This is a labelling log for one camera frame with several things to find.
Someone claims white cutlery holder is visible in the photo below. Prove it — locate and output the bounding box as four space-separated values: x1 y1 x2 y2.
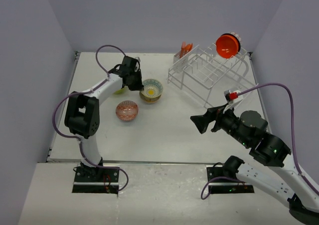
172 50 189 70

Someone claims white red lattice bowl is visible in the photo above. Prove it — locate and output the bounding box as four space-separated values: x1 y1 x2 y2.
230 32 242 46

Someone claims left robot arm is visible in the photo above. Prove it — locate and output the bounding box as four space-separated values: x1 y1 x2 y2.
64 56 144 182

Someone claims red patterned glass bowl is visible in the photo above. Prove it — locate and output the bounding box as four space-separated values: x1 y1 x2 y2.
116 100 139 122

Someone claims black bowl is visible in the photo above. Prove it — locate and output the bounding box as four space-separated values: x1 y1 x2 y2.
222 32 241 52

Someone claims orange plastic fork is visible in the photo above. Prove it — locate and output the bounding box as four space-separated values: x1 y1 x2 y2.
179 41 186 59

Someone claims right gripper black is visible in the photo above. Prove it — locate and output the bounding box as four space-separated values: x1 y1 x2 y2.
190 101 250 146

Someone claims orange plastic spoon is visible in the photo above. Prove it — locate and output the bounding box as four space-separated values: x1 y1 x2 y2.
183 43 193 56

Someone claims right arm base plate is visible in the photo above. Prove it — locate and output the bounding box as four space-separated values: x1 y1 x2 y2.
206 165 255 194

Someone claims white wire dish rack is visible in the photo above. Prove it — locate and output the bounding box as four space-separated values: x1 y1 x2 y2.
165 44 256 117

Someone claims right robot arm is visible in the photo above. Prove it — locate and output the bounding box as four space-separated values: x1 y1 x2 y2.
190 106 319 225

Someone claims orange bowl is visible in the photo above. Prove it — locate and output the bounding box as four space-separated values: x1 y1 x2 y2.
215 34 240 59

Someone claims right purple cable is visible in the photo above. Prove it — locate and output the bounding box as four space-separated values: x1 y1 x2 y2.
200 82 319 200

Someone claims blue yellow sun bowl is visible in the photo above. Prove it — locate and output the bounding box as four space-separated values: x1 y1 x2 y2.
141 79 163 99

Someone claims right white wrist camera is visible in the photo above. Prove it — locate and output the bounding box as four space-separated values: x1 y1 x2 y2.
223 89 244 113

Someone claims lime green bowl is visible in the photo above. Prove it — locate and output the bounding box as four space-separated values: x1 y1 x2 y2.
113 87 126 95

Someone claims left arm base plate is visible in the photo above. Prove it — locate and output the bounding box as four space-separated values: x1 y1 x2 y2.
72 166 119 195

